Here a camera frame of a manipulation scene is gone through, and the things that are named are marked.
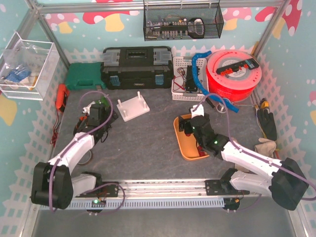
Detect green hose nozzle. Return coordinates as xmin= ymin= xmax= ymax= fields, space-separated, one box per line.
xmin=99 ymin=96 xmax=110 ymax=108

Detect white peg base plate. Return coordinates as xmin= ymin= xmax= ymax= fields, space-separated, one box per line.
xmin=117 ymin=91 xmax=150 ymax=122

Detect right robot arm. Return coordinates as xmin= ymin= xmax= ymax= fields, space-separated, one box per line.
xmin=174 ymin=105 xmax=310 ymax=211

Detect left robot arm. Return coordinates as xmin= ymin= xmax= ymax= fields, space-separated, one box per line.
xmin=31 ymin=102 xmax=118 ymax=211

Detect orange plastic tray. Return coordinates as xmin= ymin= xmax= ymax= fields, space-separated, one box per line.
xmin=173 ymin=114 xmax=209 ymax=161

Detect brown tape roll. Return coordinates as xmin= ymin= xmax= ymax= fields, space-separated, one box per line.
xmin=78 ymin=151 xmax=93 ymax=165

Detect white plastic basket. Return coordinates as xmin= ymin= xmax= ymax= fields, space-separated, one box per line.
xmin=171 ymin=56 xmax=208 ymax=102

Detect orange multimeter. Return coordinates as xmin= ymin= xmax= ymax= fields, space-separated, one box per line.
xmin=55 ymin=83 xmax=70 ymax=113

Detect green tool case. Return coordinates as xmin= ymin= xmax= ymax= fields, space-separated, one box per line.
xmin=65 ymin=62 xmax=106 ymax=90

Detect red filament spool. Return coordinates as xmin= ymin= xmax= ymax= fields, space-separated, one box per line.
xmin=206 ymin=49 xmax=262 ymax=102

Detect black toolbox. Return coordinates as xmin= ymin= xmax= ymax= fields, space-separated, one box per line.
xmin=100 ymin=46 xmax=174 ymax=90

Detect yellow black screwdriver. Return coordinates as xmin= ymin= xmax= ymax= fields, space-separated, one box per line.
xmin=255 ymin=98 xmax=269 ymax=110

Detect black work glove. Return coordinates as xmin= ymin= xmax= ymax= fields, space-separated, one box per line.
xmin=257 ymin=109 xmax=277 ymax=141

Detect beige work glove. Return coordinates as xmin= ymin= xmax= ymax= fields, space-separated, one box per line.
xmin=231 ymin=137 xmax=277 ymax=161

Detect black terminal strip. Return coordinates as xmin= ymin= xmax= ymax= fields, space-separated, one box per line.
xmin=216 ymin=58 xmax=259 ymax=76

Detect clear acrylic box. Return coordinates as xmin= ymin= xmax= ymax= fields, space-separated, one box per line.
xmin=0 ymin=32 xmax=60 ymax=101

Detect blue white glove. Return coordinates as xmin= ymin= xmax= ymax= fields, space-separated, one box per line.
xmin=4 ymin=65 xmax=31 ymax=83

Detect orange handled pliers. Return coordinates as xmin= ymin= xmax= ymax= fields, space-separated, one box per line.
xmin=73 ymin=116 xmax=86 ymax=135

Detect blue corrugated hose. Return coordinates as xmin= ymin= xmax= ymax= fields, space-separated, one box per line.
xmin=192 ymin=50 xmax=239 ymax=114

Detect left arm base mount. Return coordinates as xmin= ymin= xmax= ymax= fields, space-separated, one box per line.
xmin=81 ymin=182 xmax=119 ymax=198

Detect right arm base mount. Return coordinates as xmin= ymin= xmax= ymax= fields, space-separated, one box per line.
xmin=204 ymin=179 xmax=250 ymax=196

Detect grey slotted cable duct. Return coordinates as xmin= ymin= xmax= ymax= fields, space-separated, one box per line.
xmin=67 ymin=197 xmax=225 ymax=210

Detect black mesh wire basket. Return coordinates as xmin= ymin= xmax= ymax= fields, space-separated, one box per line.
xmin=143 ymin=2 xmax=224 ymax=41

